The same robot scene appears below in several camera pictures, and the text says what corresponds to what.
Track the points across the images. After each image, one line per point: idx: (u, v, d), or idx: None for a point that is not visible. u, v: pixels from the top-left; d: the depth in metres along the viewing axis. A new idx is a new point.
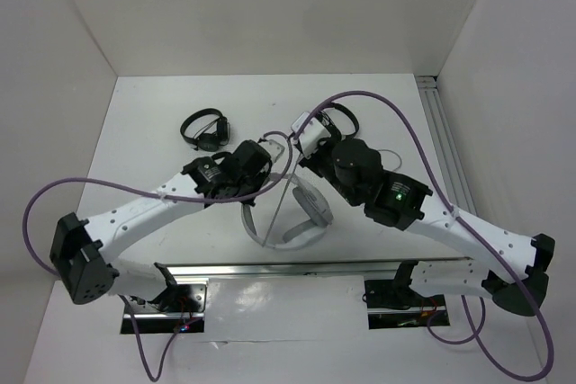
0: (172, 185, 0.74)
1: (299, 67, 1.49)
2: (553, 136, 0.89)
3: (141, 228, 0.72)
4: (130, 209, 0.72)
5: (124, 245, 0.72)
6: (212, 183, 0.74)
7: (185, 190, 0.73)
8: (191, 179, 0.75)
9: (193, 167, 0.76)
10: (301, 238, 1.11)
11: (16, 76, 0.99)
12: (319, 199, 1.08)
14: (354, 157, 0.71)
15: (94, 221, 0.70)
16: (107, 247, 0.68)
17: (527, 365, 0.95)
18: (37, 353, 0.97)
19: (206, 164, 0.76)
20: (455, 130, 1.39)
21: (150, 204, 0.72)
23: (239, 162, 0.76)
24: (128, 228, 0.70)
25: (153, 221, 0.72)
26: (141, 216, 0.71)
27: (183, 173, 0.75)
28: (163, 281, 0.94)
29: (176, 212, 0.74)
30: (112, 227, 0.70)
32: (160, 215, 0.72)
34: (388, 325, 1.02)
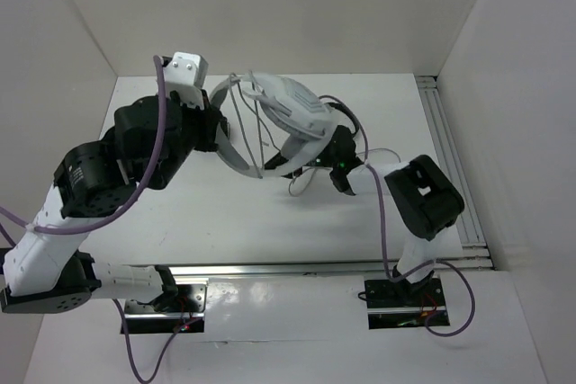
0: (46, 209, 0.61)
1: (299, 67, 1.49)
2: (553, 137, 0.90)
3: (39, 266, 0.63)
4: (21, 246, 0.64)
5: (39, 282, 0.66)
6: (81, 188, 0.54)
7: (55, 211, 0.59)
8: (58, 194, 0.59)
9: (63, 172, 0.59)
10: (303, 156, 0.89)
11: (16, 76, 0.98)
12: (293, 102, 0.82)
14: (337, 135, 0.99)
15: (7, 262, 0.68)
16: (17, 290, 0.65)
17: (526, 364, 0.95)
18: (37, 353, 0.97)
19: (73, 164, 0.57)
20: (455, 130, 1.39)
21: (31, 242, 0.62)
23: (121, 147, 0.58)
24: (24, 270, 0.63)
25: (42, 259, 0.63)
26: (27, 257, 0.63)
27: (53, 186, 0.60)
28: (157, 289, 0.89)
29: (61, 242, 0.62)
30: (13, 272, 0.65)
32: (43, 252, 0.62)
34: (388, 325, 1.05)
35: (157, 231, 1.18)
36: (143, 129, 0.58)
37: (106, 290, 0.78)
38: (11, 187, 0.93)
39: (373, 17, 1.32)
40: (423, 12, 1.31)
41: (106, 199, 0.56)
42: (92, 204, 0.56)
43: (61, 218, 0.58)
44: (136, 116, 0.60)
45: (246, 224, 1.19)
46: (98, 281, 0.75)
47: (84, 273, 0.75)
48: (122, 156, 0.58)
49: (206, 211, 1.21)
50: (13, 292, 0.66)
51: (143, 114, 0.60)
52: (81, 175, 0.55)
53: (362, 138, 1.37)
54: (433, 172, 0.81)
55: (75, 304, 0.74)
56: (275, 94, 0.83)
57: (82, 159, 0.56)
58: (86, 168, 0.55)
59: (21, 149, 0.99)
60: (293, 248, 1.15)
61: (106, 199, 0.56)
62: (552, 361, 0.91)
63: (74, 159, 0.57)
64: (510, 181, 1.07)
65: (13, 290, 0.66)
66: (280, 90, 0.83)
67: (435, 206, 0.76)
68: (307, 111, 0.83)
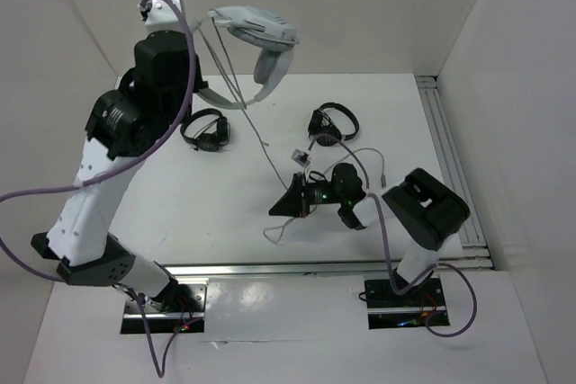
0: (87, 163, 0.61)
1: (299, 67, 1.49)
2: (553, 137, 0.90)
3: (92, 223, 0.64)
4: (67, 212, 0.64)
5: (93, 242, 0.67)
6: (123, 129, 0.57)
7: (100, 162, 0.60)
8: (98, 142, 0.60)
9: (95, 121, 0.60)
10: (276, 73, 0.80)
11: (15, 77, 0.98)
12: (265, 19, 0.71)
14: (346, 175, 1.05)
15: (52, 237, 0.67)
16: (76, 257, 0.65)
17: (526, 364, 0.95)
18: (37, 353, 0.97)
19: (105, 109, 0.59)
20: (455, 130, 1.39)
21: (79, 200, 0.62)
23: (148, 79, 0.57)
24: (79, 232, 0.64)
25: (94, 214, 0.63)
26: (78, 217, 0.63)
27: (89, 140, 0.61)
28: (166, 277, 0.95)
29: (112, 190, 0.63)
30: (66, 241, 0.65)
32: (95, 205, 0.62)
34: (388, 325, 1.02)
35: (157, 232, 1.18)
36: (167, 52, 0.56)
37: (129, 278, 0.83)
38: (11, 187, 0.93)
39: (373, 17, 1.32)
40: (423, 12, 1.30)
41: (148, 132, 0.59)
42: (137, 141, 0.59)
43: (110, 161, 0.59)
44: (156, 44, 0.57)
45: (246, 224, 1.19)
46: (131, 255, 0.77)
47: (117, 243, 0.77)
48: (150, 86, 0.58)
49: (206, 211, 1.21)
50: (70, 263, 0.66)
51: (163, 40, 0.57)
52: (120, 115, 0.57)
53: (362, 138, 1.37)
54: (431, 183, 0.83)
55: (122, 273, 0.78)
56: (243, 16, 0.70)
57: (114, 102, 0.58)
58: (122, 110, 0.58)
59: (21, 149, 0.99)
60: (293, 248, 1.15)
61: (148, 132, 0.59)
62: (552, 361, 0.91)
63: (103, 107, 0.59)
64: (510, 181, 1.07)
65: (71, 260, 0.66)
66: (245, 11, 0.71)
67: (436, 215, 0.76)
68: (277, 23, 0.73)
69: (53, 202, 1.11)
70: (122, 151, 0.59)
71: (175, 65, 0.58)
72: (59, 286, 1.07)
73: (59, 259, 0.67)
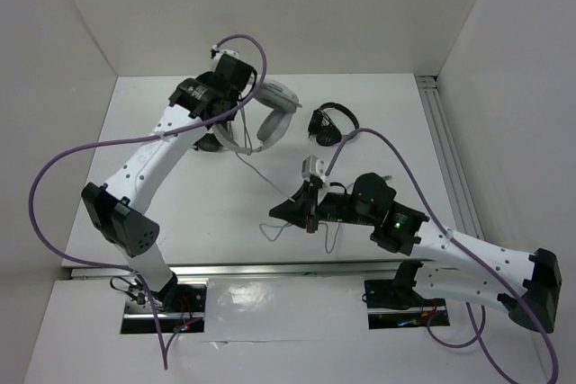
0: (167, 121, 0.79)
1: (299, 67, 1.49)
2: (553, 137, 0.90)
3: (157, 170, 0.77)
4: (137, 160, 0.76)
5: (149, 191, 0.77)
6: (205, 98, 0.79)
7: (180, 120, 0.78)
8: (181, 107, 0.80)
9: (180, 93, 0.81)
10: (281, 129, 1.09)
11: (15, 77, 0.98)
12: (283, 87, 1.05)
14: (372, 192, 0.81)
15: (112, 183, 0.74)
16: (134, 200, 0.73)
17: (526, 364, 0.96)
18: (37, 353, 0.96)
19: (190, 87, 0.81)
20: (455, 130, 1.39)
21: (155, 147, 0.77)
23: (225, 77, 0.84)
24: (145, 176, 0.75)
25: (164, 162, 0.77)
26: (152, 160, 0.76)
27: (171, 105, 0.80)
28: (168, 272, 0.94)
29: (180, 146, 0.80)
30: (133, 181, 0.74)
32: (168, 153, 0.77)
34: (388, 325, 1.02)
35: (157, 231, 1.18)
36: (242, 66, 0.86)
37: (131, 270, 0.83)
38: (11, 187, 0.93)
39: (373, 17, 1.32)
40: (423, 12, 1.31)
41: (219, 109, 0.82)
42: (211, 112, 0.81)
43: (192, 120, 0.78)
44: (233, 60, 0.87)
45: (246, 224, 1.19)
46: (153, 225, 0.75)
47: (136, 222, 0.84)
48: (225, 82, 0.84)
49: (206, 212, 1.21)
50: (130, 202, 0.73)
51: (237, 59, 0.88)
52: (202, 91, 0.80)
53: (362, 138, 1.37)
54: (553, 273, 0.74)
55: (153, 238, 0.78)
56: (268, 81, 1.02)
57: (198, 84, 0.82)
58: (204, 90, 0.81)
59: (21, 149, 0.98)
60: (294, 248, 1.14)
61: (218, 108, 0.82)
62: (551, 361, 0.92)
63: (189, 85, 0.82)
64: (510, 181, 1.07)
65: (131, 198, 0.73)
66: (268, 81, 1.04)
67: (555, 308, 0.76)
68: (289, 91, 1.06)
69: (54, 202, 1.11)
70: (202, 115, 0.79)
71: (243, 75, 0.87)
72: (59, 287, 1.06)
73: (118, 200, 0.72)
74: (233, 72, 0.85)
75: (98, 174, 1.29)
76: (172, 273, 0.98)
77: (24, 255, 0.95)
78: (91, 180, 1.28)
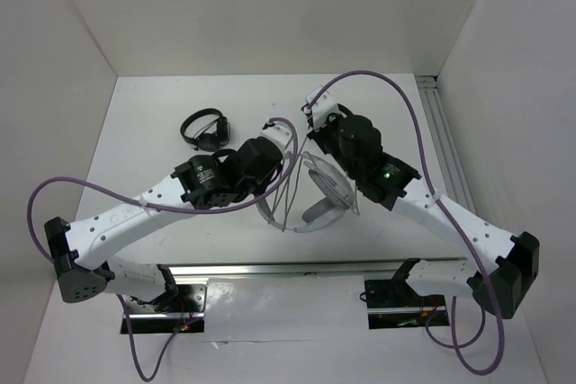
0: (158, 192, 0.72)
1: (299, 67, 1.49)
2: (553, 136, 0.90)
3: (122, 236, 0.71)
4: (108, 218, 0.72)
5: (107, 253, 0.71)
6: (204, 188, 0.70)
7: (171, 197, 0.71)
8: (180, 182, 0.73)
9: (187, 169, 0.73)
10: (326, 219, 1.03)
11: (14, 78, 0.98)
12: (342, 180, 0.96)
14: (354, 129, 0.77)
15: (75, 229, 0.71)
16: (83, 258, 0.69)
17: (526, 364, 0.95)
18: (37, 353, 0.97)
19: (201, 165, 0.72)
20: (455, 130, 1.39)
21: (131, 212, 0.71)
23: (241, 165, 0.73)
24: (105, 238, 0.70)
25: (133, 232, 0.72)
26: (121, 224, 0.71)
27: (173, 177, 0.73)
28: (162, 285, 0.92)
29: (157, 221, 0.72)
30: (92, 236, 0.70)
32: (139, 225, 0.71)
34: (388, 325, 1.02)
35: (157, 231, 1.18)
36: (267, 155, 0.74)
37: (116, 283, 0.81)
38: (11, 187, 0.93)
39: (373, 17, 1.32)
40: (423, 12, 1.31)
41: (218, 199, 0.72)
42: (207, 200, 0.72)
43: (181, 201, 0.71)
44: (263, 144, 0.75)
45: (247, 225, 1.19)
46: (112, 272, 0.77)
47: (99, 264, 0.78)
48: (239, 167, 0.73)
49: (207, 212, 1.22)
50: (76, 259, 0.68)
51: (265, 146, 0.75)
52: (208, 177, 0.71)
53: None
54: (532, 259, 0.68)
55: (94, 294, 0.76)
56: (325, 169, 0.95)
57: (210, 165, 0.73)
58: (211, 175, 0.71)
59: (21, 151, 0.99)
60: (294, 248, 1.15)
61: (218, 198, 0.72)
62: (551, 361, 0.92)
63: (202, 164, 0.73)
64: (510, 181, 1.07)
65: (79, 256, 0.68)
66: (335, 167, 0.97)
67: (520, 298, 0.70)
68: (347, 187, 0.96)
69: (54, 201, 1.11)
70: (194, 200, 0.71)
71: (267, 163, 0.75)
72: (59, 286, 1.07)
73: (68, 251, 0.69)
74: (249, 161, 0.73)
75: (99, 173, 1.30)
76: (167, 284, 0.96)
77: (23, 254, 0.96)
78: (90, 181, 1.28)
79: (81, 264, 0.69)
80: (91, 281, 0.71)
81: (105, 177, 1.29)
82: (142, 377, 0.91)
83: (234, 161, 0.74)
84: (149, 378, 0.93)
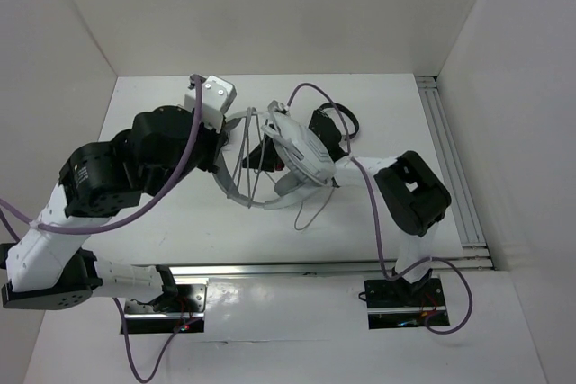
0: (50, 207, 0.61)
1: (299, 66, 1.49)
2: (553, 137, 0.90)
3: (40, 261, 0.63)
4: (24, 243, 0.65)
5: (40, 276, 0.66)
6: (82, 193, 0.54)
7: (58, 211, 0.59)
8: (63, 191, 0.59)
9: (68, 171, 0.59)
10: (299, 195, 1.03)
11: (14, 79, 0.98)
12: (308, 152, 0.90)
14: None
15: (8, 257, 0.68)
16: (19, 286, 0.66)
17: (526, 364, 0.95)
18: (36, 353, 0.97)
19: (77, 165, 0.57)
20: (456, 130, 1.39)
21: (37, 235, 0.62)
23: (135, 149, 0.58)
24: (26, 266, 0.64)
25: (45, 255, 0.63)
26: (30, 251, 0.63)
27: (58, 185, 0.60)
28: (158, 288, 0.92)
29: (65, 238, 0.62)
30: (17, 266, 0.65)
32: (49, 245, 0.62)
34: (387, 325, 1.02)
35: (157, 231, 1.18)
36: (163, 135, 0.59)
37: (112, 287, 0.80)
38: (11, 187, 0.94)
39: (373, 17, 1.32)
40: (423, 12, 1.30)
41: (108, 201, 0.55)
42: (94, 204, 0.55)
43: (65, 217, 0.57)
44: (158, 122, 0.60)
45: (247, 225, 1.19)
46: (100, 281, 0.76)
47: (85, 271, 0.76)
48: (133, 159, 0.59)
49: (205, 210, 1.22)
50: (14, 288, 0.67)
51: (164, 122, 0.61)
52: (86, 175, 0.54)
53: (361, 138, 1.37)
54: (420, 169, 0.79)
55: (80, 300, 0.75)
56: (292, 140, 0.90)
57: (87, 160, 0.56)
58: (90, 173, 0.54)
59: (21, 151, 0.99)
60: (294, 248, 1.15)
61: (109, 200, 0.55)
62: (552, 361, 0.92)
63: (78, 160, 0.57)
64: (510, 181, 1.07)
65: (14, 286, 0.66)
66: (297, 137, 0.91)
67: (428, 208, 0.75)
68: (318, 163, 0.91)
69: None
70: (77, 211, 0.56)
71: (167, 145, 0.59)
72: None
73: (7, 281, 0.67)
74: (144, 145, 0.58)
75: None
76: (164, 286, 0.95)
77: None
78: None
79: (22, 291, 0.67)
80: (57, 298, 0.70)
81: None
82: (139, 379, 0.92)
83: (130, 147, 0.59)
84: (148, 379, 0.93)
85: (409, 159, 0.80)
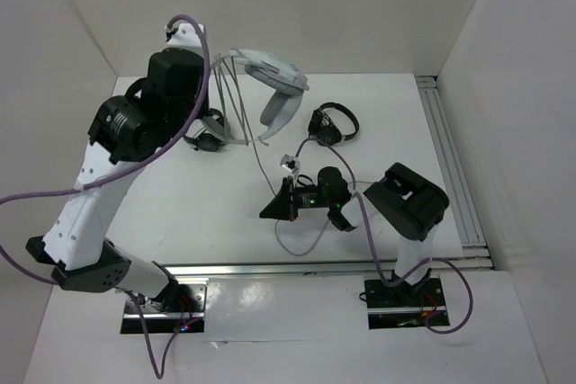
0: (90, 167, 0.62)
1: (300, 66, 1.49)
2: (553, 136, 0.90)
3: (90, 227, 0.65)
4: (66, 218, 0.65)
5: (91, 245, 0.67)
6: (125, 135, 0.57)
7: (103, 165, 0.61)
8: (101, 145, 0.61)
9: (99, 126, 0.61)
10: (285, 115, 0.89)
11: (15, 78, 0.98)
12: (283, 65, 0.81)
14: (328, 179, 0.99)
15: (49, 241, 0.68)
16: (72, 261, 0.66)
17: (526, 364, 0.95)
18: (36, 353, 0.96)
19: (108, 115, 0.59)
20: (455, 130, 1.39)
21: (79, 202, 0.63)
23: (157, 87, 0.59)
24: (76, 237, 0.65)
25: (94, 218, 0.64)
26: (78, 218, 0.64)
27: (92, 144, 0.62)
28: (165, 278, 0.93)
29: (112, 196, 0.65)
30: (66, 242, 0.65)
32: (96, 207, 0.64)
34: (387, 325, 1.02)
35: (157, 231, 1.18)
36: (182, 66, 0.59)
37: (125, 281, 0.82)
38: (12, 187, 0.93)
39: (373, 18, 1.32)
40: (423, 12, 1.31)
41: (150, 139, 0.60)
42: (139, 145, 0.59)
43: (112, 165, 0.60)
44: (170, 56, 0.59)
45: (247, 225, 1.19)
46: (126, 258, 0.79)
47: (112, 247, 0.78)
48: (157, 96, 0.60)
49: (205, 209, 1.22)
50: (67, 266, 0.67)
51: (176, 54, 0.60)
52: (122, 120, 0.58)
53: (361, 138, 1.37)
54: (409, 175, 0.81)
55: (117, 281, 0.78)
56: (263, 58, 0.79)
57: (117, 108, 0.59)
58: (125, 116, 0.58)
59: (22, 151, 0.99)
60: (294, 247, 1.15)
61: (150, 137, 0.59)
62: (552, 361, 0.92)
63: (107, 111, 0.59)
64: (510, 181, 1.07)
65: (67, 263, 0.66)
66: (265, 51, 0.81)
67: (427, 212, 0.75)
68: (292, 69, 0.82)
69: (54, 202, 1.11)
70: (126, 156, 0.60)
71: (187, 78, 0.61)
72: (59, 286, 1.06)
73: (58, 263, 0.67)
74: (168, 80, 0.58)
75: None
76: (169, 277, 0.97)
77: (24, 254, 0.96)
78: None
79: (76, 267, 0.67)
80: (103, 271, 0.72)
81: None
82: (157, 371, 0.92)
83: (148, 89, 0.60)
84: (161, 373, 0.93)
85: (399, 171, 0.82)
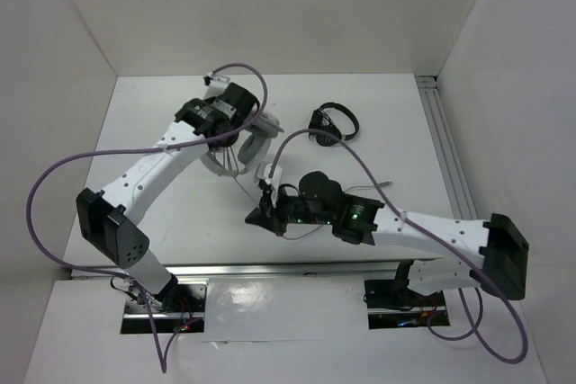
0: (171, 136, 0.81)
1: (300, 66, 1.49)
2: (553, 136, 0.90)
3: (156, 183, 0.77)
4: (138, 170, 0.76)
5: (147, 202, 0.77)
6: (210, 120, 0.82)
7: (185, 138, 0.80)
8: (186, 124, 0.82)
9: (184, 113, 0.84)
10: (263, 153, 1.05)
11: (13, 79, 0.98)
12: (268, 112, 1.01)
14: (316, 190, 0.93)
15: (109, 190, 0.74)
16: (130, 209, 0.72)
17: (526, 364, 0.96)
18: (36, 353, 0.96)
19: (196, 107, 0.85)
20: (455, 130, 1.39)
21: (157, 160, 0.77)
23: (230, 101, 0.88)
24: (143, 188, 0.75)
25: (164, 174, 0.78)
26: (152, 171, 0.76)
27: (177, 121, 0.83)
28: (167, 275, 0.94)
29: (178, 165, 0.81)
30: (131, 190, 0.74)
32: (169, 165, 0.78)
34: (388, 325, 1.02)
35: (157, 231, 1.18)
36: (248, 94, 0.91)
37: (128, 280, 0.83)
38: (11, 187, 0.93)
39: (373, 18, 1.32)
40: (424, 13, 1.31)
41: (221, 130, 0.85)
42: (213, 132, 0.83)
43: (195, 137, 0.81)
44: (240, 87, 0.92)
45: (247, 225, 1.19)
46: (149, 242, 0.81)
47: None
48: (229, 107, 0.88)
49: (205, 209, 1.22)
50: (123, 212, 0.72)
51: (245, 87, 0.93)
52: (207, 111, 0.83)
53: (361, 139, 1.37)
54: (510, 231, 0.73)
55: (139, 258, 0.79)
56: None
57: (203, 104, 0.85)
58: (210, 110, 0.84)
59: (22, 151, 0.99)
60: (294, 247, 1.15)
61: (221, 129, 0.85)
62: (552, 361, 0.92)
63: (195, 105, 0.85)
64: (510, 180, 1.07)
65: (128, 208, 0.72)
66: None
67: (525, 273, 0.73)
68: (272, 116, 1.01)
69: (54, 201, 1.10)
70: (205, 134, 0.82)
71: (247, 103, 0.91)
72: (59, 286, 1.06)
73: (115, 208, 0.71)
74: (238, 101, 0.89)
75: (99, 174, 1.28)
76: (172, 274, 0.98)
77: (24, 254, 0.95)
78: (91, 179, 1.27)
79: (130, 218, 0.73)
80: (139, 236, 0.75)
81: (106, 174, 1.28)
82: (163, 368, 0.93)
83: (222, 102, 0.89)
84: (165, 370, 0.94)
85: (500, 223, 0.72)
